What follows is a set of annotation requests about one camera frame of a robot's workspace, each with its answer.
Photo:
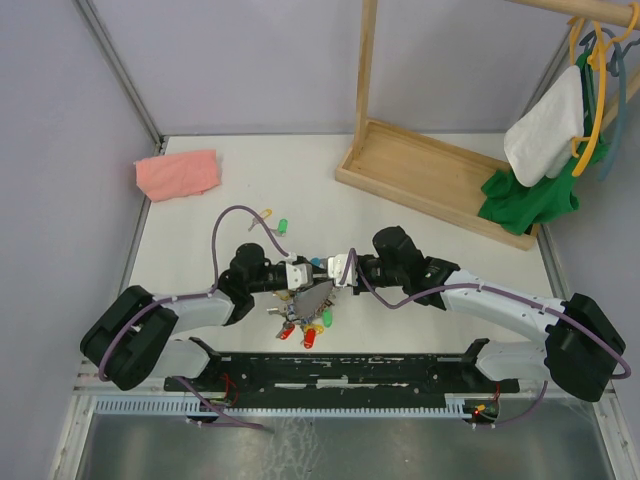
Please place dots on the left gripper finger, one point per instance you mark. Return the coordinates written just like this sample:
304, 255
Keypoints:
315, 270
318, 290

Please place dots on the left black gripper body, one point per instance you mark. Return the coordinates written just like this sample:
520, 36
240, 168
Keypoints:
302, 260

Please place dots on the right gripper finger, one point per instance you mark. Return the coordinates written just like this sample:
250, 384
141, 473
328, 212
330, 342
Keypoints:
340, 290
325, 276

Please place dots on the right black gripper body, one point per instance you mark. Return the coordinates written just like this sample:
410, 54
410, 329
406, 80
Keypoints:
373, 273

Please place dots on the metal key organizer with keys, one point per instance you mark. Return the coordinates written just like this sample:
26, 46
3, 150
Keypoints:
310, 314

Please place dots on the key with green tag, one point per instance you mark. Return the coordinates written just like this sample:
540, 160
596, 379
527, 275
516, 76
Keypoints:
281, 229

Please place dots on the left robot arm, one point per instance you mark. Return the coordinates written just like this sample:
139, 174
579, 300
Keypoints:
135, 339

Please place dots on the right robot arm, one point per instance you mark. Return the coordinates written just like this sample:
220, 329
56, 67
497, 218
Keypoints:
571, 343

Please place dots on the key with yellow tag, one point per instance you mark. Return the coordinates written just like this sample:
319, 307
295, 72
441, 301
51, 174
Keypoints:
263, 215

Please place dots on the wooden clothes rack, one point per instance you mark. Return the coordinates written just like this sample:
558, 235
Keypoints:
443, 180

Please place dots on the green garment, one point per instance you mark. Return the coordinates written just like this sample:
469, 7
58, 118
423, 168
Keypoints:
516, 208

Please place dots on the pink folded cloth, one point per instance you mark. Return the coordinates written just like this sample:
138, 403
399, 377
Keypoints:
179, 175

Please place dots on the white towel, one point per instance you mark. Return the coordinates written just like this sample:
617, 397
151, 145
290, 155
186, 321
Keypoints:
539, 144

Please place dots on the yellow hanger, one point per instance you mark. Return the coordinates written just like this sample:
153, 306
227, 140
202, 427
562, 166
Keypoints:
592, 95

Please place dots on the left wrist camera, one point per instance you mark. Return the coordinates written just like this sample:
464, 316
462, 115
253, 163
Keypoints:
299, 274

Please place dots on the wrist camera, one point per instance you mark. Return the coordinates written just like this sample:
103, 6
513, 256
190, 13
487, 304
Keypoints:
299, 274
341, 270

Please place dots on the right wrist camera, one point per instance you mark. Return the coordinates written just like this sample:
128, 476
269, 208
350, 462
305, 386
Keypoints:
341, 270

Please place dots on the white cable duct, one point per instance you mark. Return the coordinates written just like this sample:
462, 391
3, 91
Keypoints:
189, 406

